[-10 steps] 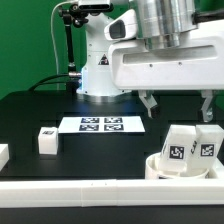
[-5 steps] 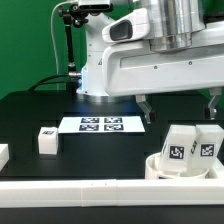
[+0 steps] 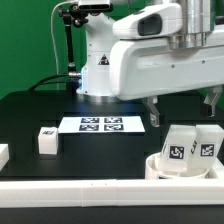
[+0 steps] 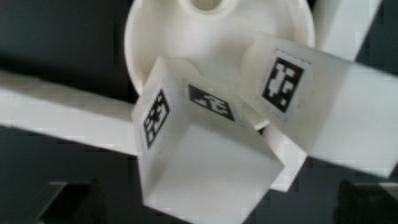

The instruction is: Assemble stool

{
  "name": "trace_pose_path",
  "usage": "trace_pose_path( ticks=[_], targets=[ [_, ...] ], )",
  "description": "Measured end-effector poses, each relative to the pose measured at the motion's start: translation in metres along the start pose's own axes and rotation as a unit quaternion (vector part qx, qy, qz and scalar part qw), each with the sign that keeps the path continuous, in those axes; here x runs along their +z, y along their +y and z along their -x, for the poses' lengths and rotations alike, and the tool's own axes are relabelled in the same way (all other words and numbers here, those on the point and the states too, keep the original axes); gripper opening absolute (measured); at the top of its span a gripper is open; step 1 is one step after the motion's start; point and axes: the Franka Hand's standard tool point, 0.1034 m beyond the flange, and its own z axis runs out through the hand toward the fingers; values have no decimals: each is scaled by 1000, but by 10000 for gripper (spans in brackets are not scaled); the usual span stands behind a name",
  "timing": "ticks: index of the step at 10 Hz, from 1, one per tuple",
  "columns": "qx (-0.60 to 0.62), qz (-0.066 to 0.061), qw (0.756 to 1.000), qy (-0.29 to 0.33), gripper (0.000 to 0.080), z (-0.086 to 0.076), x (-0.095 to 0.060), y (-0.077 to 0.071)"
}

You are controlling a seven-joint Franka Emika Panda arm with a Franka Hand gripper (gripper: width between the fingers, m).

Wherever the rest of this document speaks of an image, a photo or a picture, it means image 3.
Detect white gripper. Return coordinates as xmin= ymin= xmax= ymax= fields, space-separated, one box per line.
xmin=110 ymin=34 xmax=224 ymax=127

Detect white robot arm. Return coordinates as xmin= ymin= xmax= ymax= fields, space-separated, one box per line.
xmin=78 ymin=0 xmax=224 ymax=126

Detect white front fence bar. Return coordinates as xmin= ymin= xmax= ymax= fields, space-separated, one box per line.
xmin=0 ymin=179 xmax=224 ymax=208

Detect white left fence piece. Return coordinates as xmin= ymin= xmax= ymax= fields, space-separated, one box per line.
xmin=0 ymin=144 xmax=9 ymax=171

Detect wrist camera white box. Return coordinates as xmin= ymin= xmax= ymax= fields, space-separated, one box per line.
xmin=112 ymin=3 xmax=183 ymax=40

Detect white marker base plate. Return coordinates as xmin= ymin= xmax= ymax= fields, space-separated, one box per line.
xmin=59 ymin=116 xmax=145 ymax=133

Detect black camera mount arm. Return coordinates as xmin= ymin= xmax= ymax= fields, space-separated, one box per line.
xmin=58 ymin=4 xmax=88 ymax=92

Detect black cables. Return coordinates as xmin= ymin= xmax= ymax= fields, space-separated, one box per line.
xmin=27 ymin=73 xmax=72 ymax=92

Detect white cable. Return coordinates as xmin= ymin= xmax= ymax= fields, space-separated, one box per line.
xmin=50 ymin=0 xmax=78 ymax=91

